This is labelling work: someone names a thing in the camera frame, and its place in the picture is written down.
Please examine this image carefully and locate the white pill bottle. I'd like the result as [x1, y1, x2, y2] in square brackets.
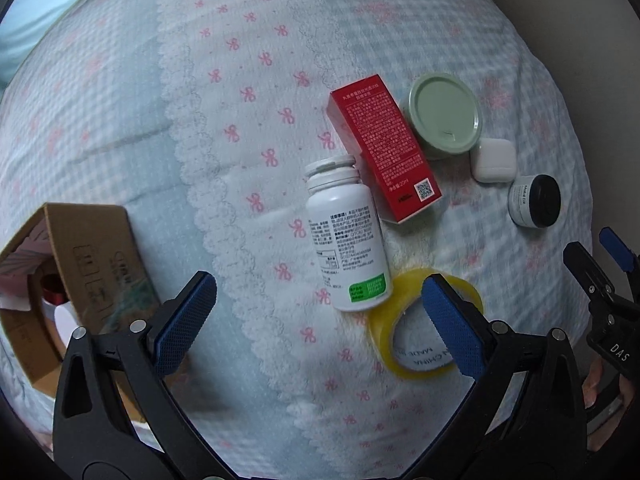
[305, 156, 394, 313]

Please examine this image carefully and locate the light blue cloth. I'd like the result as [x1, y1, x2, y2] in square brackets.
[0, 0, 148, 83]

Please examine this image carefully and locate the small jar with black lid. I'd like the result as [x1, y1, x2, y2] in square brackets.
[507, 174, 562, 229]

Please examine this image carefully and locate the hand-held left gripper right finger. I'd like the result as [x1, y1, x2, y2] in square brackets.
[400, 273, 589, 480]

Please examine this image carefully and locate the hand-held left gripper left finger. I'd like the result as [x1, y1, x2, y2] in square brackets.
[52, 270, 236, 480]

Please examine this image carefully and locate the green round tin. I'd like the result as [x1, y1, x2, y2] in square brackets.
[409, 73, 484, 161]

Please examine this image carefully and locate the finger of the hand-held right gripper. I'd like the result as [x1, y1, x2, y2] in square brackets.
[563, 241, 622, 307]
[599, 226, 640, 282]

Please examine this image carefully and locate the yellow tape roll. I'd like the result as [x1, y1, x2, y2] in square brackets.
[367, 268, 485, 380]

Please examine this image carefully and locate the red carton box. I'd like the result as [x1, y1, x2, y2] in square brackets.
[327, 74, 444, 225]

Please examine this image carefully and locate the person's right hand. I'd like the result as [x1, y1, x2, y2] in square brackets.
[581, 357, 640, 456]

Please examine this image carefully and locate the white earbuds case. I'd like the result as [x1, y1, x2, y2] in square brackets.
[470, 137, 516, 184]

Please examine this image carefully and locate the red round item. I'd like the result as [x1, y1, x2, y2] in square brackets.
[42, 280, 66, 307]

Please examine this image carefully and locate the brown cardboard box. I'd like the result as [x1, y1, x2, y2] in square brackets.
[0, 202, 168, 413]

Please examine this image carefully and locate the white paper item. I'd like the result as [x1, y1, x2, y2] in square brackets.
[52, 302, 82, 347]

